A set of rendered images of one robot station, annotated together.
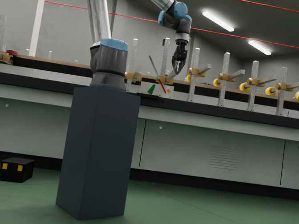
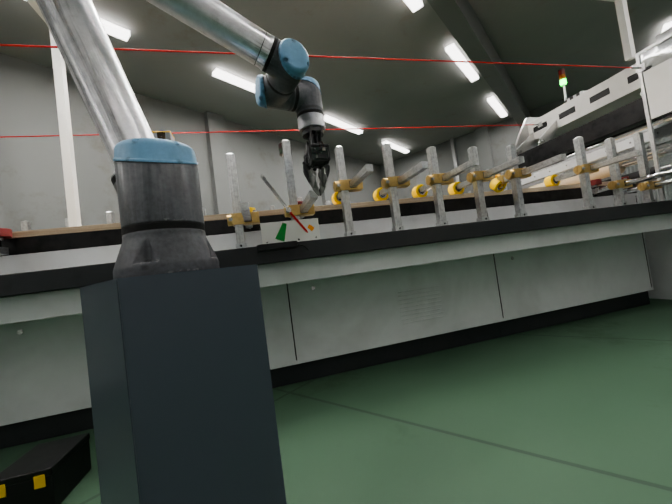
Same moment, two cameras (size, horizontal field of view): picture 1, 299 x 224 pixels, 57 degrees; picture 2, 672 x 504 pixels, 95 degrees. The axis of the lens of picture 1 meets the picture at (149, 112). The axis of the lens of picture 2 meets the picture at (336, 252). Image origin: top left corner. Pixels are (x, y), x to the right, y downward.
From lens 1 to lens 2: 0.76 m
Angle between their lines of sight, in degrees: 8
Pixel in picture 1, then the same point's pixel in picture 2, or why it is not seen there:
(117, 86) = (184, 257)
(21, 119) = (57, 348)
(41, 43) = (114, 203)
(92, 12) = (89, 95)
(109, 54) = (139, 181)
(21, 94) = (31, 308)
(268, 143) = (473, 263)
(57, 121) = not seen: hidden behind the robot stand
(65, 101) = not seen: hidden behind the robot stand
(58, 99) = not seen: hidden behind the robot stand
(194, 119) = (364, 262)
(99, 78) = (130, 251)
